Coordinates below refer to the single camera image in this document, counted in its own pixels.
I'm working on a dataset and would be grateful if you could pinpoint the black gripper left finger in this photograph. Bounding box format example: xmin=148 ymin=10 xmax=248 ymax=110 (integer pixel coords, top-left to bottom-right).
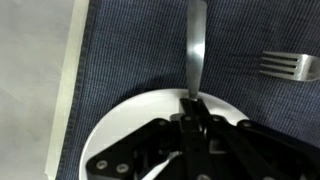
xmin=85 ymin=98 xmax=198 ymax=180

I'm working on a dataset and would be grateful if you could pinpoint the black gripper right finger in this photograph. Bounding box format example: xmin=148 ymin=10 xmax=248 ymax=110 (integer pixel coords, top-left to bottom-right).
xmin=196 ymin=99 xmax=320 ymax=180

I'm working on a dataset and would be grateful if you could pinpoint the silver metal spoon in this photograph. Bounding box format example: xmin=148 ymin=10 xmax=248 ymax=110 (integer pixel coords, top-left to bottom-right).
xmin=186 ymin=0 xmax=207 ymax=99

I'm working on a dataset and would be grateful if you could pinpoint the white round plate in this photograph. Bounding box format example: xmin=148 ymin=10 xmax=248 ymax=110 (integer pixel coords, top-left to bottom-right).
xmin=79 ymin=89 xmax=249 ymax=180

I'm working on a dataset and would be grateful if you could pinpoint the dark blue cloth placemat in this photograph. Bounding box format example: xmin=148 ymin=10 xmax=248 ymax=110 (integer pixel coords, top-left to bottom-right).
xmin=55 ymin=0 xmax=320 ymax=180

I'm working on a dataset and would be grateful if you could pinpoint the silver metal fork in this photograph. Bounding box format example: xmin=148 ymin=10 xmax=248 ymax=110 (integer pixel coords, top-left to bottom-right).
xmin=260 ymin=51 xmax=320 ymax=82

